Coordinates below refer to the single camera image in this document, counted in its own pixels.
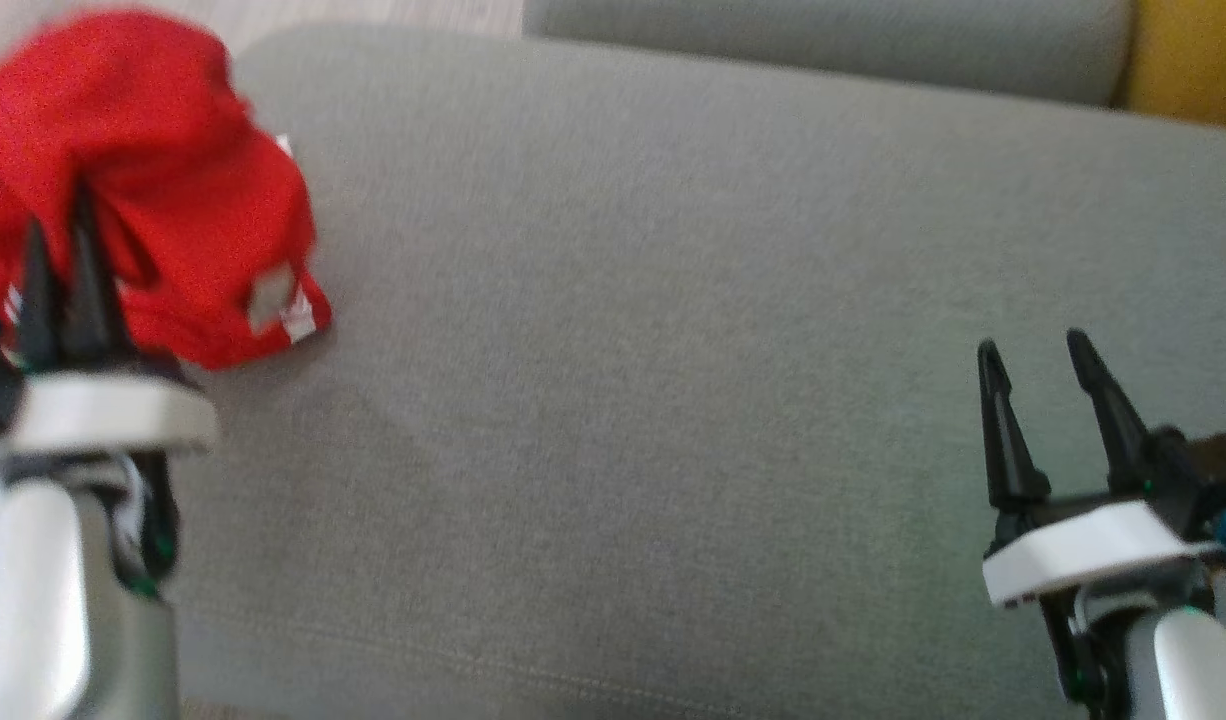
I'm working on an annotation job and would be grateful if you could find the grey sofa back cushion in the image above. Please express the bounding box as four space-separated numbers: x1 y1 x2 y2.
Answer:
523 0 1136 108

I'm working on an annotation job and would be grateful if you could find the yellow sofa cushion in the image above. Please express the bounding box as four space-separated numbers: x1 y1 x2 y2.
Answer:
1121 0 1226 131

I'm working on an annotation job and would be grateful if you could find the grey sofa seat cushion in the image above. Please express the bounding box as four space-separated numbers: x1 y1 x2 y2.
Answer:
168 25 1226 720

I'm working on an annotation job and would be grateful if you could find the red basketball jersey number 23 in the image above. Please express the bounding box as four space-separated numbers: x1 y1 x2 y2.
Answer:
0 10 332 373

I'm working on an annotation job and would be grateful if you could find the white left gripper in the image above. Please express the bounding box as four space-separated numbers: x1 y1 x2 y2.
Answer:
0 180 220 466

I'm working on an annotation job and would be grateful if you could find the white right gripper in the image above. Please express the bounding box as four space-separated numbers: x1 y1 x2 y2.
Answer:
977 328 1226 611

